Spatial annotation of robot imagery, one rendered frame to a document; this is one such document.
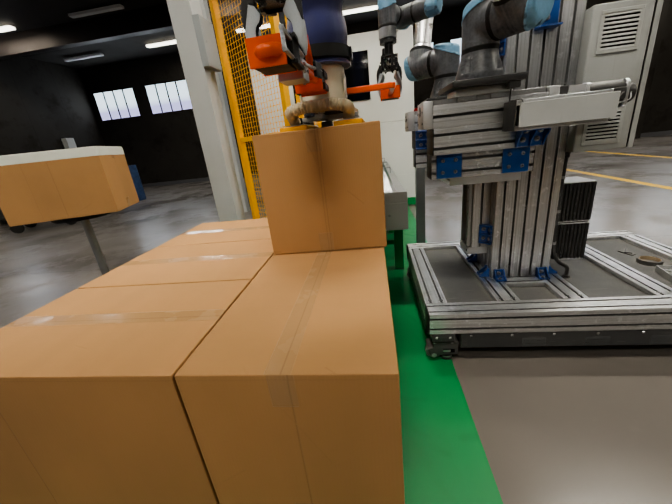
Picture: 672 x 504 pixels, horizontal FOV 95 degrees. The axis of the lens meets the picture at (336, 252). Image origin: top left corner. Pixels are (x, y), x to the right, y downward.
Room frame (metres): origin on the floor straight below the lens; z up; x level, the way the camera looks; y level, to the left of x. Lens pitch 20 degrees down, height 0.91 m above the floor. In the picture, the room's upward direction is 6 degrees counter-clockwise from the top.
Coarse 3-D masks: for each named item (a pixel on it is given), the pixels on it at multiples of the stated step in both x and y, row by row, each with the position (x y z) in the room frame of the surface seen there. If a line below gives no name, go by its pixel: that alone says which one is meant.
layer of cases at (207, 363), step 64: (192, 256) 1.13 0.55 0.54; (256, 256) 1.04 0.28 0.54; (320, 256) 0.97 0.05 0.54; (384, 256) 0.91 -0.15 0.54; (64, 320) 0.71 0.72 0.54; (128, 320) 0.67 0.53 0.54; (192, 320) 0.64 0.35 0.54; (256, 320) 0.61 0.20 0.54; (320, 320) 0.58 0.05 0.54; (384, 320) 0.55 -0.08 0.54; (0, 384) 0.50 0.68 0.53; (64, 384) 0.48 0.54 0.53; (128, 384) 0.46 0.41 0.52; (192, 384) 0.45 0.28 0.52; (256, 384) 0.43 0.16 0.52; (320, 384) 0.41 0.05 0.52; (384, 384) 0.40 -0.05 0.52; (0, 448) 0.52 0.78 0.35; (64, 448) 0.50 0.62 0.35; (128, 448) 0.47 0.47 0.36; (192, 448) 0.45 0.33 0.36; (256, 448) 0.43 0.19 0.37; (320, 448) 0.42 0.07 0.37; (384, 448) 0.40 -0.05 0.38
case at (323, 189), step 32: (320, 128) 1.01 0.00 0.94; (352, 128) 1.00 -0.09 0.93; (256, 160) 1.04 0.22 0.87; (288, 160) 1.02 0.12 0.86; (320, 160) 1.01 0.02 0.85; (352, 160) 1.00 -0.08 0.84; (288, 192) 1.03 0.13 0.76; (320, 192) 1.01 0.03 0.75; (352, 192) 1.00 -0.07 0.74; (288, 224) 1.03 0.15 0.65; (320, 224) 1.01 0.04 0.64; (352, 224) 1.00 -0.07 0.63; (384, 224) 0.99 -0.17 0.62
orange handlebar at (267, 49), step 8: (256, 48) 0.66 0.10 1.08; (264, 48) 0.65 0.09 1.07; (272, 48) 0.65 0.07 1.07; (280, 48) 0.65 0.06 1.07; (256, 56) 0.67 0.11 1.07; (264, 56) 0.66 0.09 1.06; (312, 72) 0.93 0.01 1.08; (312, 80) 0.92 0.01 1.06; (352, 88) 1.31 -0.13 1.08; (360, 88) 1.31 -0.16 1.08; (368, 88) 1.30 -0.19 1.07; (376, 88) 1.30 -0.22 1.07; (384, 88) 1.30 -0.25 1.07; (392, 88) 1.30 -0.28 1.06
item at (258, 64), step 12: (264, 36) 0.67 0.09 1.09; (276, 36) 0.66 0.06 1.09; (252, 48) 0.67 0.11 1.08; (288, 48) 0.69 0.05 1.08; (252, 60) 0.67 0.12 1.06; (264, 60) 0.67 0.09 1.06; (276, 60) 0.66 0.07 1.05; (288, 60) 0.67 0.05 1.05; (264, 72) 0.71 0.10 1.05; (276, 72) 0.73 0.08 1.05; (288, 72) 0.74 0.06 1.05
